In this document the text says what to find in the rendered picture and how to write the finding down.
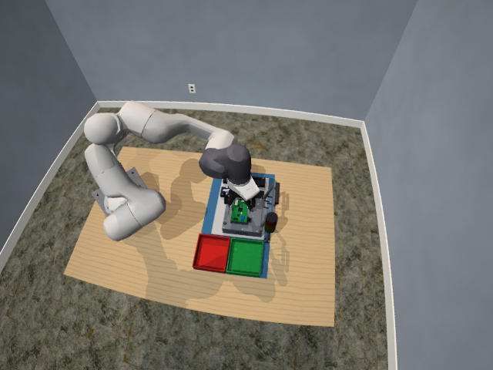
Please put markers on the green bin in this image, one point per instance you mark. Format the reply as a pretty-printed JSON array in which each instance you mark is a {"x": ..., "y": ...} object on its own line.
[{"x": 245, "y": 257}]

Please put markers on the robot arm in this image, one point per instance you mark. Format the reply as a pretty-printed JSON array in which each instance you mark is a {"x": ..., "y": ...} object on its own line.
[{"x": 223, "y": 158}]

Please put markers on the green circuit board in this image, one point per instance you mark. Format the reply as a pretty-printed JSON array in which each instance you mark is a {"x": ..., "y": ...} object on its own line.
[{"x": 239, "y": 212}]

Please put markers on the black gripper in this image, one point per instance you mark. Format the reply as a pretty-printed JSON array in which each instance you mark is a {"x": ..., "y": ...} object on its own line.
[{"x": 233, "y": 197}]

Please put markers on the red open-top bin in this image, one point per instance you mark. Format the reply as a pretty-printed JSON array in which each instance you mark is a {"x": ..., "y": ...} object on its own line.
[{"x": 211, "y": 253}]

